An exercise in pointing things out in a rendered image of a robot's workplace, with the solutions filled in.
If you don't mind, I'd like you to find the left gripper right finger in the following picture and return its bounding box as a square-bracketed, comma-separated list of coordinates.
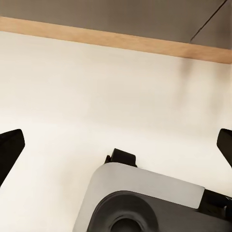
[217, 128, 232, 167]

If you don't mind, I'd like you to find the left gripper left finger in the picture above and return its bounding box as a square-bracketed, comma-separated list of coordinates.
[0, 129, 25, 186]

